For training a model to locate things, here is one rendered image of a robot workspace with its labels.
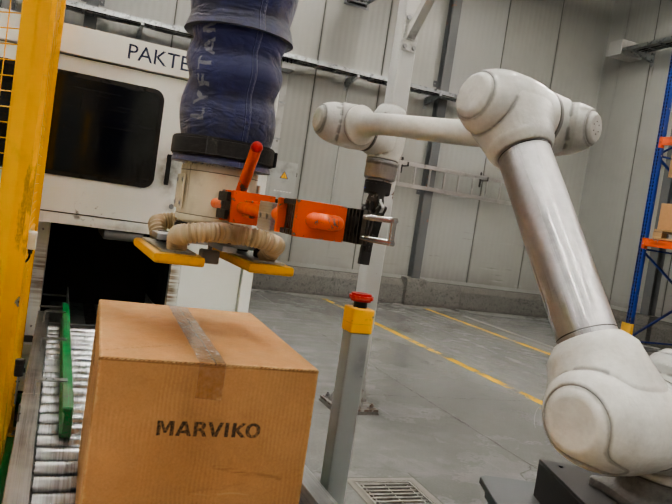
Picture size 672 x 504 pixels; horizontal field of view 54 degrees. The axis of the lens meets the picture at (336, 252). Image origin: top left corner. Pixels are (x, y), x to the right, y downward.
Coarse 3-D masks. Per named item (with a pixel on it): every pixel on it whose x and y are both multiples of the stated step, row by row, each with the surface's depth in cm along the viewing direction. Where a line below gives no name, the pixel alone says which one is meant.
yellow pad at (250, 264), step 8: (256, 248) 145; (224, 256) 154; (232, 256) 148; (240, 256) 147; (248, 256) 145; (256, 256) 145; (240, 264) 141; (248, 264) 136; (256, 264) 136; (264, 264) 137; (272, 264) 140; (280, 264) 140; (256, 272) 136; (264, 272) 137; (272, 272) 137; (280, 272) 138; (288, 272) 139
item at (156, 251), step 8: (136, 240) 154; (144, 240) 152; (152, 240) 149; (160, 240) 150; (144, 248) 140; (152, 248) 135; (160, 248) 132; (152, 256) 129; (160, 256) 128; (168, 256) 129; (176, 256) 129; (184, 256) 130; (192, 256) 131; (200, 256) 133; (176, 264) 130; (184, 264) 130; (192, 264) 131; (200, 264) 131
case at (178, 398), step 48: (96, 336) 146; (144, 336) 133; (192, 336) 140; (240, 336) 148; (96, 384) 113; (144, 384) 116; (192, 384) 119; (240, 384) 122; (288, 384) 125; (96, 432) 114; (144, 432) 117; (192, 432) 120; (240, 432) 123; (288, 432) 126; (96, 480) 115; (144, 480) 118; (192, 480) 121; (240, 480) 124; (288, 480) 127
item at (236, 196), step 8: (224, 192) 122; (232, 192) 120; (240, 192) 120; (248, 192) 121; (224, 200) 122; (232, 200) 120; (240, 200) 120; (256, 200) 122; (264, 200) 122; (272, 200) 123; (224, 208) 124; (232, 208) 120; (216, 216) 126; (224, 216) 120; (232, 216) 120; (240, 216) 121; (248, 224) 122; (256, 224) 122
